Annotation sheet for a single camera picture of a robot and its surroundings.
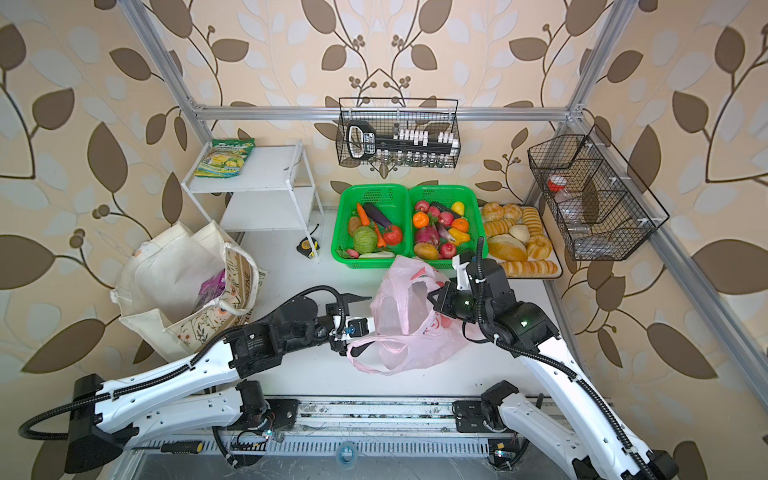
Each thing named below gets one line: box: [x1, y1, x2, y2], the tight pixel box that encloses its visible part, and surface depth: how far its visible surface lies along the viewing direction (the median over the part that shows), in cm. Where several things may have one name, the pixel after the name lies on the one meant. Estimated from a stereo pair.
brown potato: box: [348, 216, 362, 237], surface depth 111 cm
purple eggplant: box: [364, 202, 392, 228], surface depth 118 cm
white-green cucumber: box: [359, 251, 395, 259], surface depth 104 cm
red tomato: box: [384, 225, 403, 246], surface depth 106 cm
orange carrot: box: [358, 203, 371, 226], surface depth 118 cm
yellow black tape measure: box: [296, 236, 320, 259], surface depth 107 cm
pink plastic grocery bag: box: [346, 256, 470, 375], surface depth 69 cm
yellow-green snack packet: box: [194, 138, 256, 179], surface depth 86 cm
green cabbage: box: [354, 225, 377, 254], surface depth 103 cm
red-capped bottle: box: [547, 174, 585, 220], surface depth 83 cm
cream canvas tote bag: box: [110, 220, 267, 361], surface depth 77 cm
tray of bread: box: [480, 203, 563, 279], surface depth 108 cm
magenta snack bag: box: [198, 268, 226, 307], surface depth 88 cm
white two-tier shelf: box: [181, 139, 325, 261], surface depth 88 cm
